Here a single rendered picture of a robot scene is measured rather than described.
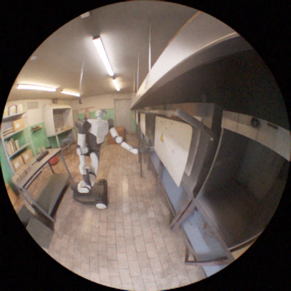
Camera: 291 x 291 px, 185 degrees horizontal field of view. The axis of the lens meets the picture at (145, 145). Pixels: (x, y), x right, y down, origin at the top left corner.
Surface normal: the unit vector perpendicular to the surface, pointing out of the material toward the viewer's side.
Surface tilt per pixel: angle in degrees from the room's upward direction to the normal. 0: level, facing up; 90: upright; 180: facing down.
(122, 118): 90
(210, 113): 90
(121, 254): 0
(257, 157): 90
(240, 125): 90
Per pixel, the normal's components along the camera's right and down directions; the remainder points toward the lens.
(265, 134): -0.98, 0.06
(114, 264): 0.01, -0.93
